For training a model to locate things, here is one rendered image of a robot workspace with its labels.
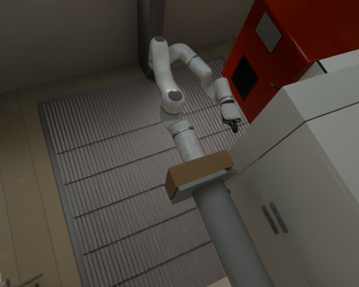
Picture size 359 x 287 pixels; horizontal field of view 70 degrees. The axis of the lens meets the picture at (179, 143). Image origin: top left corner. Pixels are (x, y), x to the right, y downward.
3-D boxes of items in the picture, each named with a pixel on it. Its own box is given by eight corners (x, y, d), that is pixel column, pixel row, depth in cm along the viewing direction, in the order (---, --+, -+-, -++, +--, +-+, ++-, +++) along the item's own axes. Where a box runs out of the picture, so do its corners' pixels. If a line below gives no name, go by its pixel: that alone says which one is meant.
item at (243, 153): (235, 181, 169) (225, 163, 173) (276, 151, 119) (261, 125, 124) (222, 187, 166) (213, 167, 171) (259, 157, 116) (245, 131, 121)
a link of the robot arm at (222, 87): (217, 105, 149) (220, 96, 141) (211, 86, 154) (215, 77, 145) (230, 103, 150) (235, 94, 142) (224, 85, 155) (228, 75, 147)
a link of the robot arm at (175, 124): (175, 132, 121) (158, 93, 130) (169, 149, 137) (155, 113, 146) (198, 126, 125) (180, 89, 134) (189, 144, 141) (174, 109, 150)
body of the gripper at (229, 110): (233, 106, 149) (238, 122, 145) (216, 107, 147) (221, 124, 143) (237, 98, 142) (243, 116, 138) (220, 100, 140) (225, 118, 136)
